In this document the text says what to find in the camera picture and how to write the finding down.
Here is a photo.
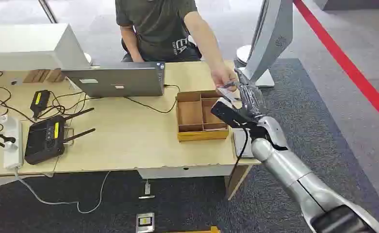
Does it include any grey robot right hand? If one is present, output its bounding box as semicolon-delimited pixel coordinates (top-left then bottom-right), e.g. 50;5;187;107
211;68;268;130

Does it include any white card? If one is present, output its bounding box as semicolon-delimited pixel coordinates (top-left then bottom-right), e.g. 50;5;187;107
216;85;241;102

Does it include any person's left hand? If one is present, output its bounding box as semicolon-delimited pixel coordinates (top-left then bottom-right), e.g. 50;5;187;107
211;64;240;93

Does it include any grey flat pad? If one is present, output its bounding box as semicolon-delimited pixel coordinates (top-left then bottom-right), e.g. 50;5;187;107
233;128;255;159

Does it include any wooden compartment card box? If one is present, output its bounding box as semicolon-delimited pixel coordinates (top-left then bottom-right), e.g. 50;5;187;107
175;90;231;142

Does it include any wooden desk leg panel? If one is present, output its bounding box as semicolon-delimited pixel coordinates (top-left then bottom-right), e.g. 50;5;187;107
224;164;253;201

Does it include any red floor tape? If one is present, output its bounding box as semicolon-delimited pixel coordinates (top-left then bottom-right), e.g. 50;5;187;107
293;0;379;132

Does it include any person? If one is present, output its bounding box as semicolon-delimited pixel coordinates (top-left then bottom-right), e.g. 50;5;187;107
115;0;240;93

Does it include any grey laptop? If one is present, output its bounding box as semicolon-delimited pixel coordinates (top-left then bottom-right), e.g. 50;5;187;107
61;61;166;99

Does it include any yellow wooden piece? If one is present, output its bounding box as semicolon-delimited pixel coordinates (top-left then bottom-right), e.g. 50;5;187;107
166;225;221;233

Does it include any silver floor socket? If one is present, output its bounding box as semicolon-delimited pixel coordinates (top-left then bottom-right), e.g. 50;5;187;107
135;212;155;233

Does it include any black controller with antennas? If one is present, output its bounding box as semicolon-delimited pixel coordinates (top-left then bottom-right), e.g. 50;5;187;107
24;107;96;166

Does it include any black adapter with yellow label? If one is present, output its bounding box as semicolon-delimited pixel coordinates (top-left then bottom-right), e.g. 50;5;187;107
30;89;51;120

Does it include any dark metal pole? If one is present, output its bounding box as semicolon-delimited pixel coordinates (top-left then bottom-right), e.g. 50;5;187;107
37;0;59;24

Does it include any white box housing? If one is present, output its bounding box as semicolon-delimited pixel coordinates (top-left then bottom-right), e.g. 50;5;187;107
0;23;91;72

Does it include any white power strip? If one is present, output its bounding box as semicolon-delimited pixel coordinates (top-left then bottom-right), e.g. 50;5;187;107
3;116;24;171

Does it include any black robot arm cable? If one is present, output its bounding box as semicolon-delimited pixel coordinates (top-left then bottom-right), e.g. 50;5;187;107
232;128;250;176

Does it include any black laptop cable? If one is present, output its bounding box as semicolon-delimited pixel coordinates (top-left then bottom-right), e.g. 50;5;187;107
124;83;181;115

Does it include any metal floor bracket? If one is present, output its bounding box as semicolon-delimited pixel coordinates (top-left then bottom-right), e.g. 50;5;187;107
138;180;156;200

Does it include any black adapter cable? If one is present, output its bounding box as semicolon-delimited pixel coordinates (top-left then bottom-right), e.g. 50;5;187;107
38;91;96;121

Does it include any white power strip cable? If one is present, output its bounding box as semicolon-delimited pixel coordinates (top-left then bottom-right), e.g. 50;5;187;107
14;167;112;215

